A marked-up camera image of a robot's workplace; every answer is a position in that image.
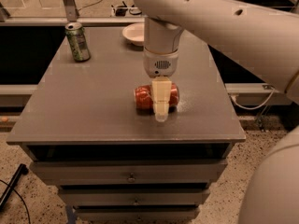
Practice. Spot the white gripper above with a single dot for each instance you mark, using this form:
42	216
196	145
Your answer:
161	64

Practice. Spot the red coke can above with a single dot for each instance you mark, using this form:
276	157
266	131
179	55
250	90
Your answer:
143	99

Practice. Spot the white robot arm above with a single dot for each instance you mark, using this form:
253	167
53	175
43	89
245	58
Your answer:
264	41

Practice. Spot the green soda can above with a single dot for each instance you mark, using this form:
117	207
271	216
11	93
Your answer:
74	32

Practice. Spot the white bowl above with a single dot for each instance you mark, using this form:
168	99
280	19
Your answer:
134	33

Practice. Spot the power strip with plugs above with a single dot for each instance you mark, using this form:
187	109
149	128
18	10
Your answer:
124	10

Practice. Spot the top grey drawer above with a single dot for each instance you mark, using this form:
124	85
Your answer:
71	173

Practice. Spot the grey drawer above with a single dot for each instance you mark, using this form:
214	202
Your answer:
133	197
71	173
138	214

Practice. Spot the grey drawer cabinet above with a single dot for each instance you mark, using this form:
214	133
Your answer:
86	111

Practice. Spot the middle grey drawer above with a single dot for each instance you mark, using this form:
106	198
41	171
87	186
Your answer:
133	197

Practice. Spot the bottom grey drawer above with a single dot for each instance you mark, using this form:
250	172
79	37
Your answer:
138	214

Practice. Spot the black rod on floor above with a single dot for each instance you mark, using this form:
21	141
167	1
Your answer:
21	170

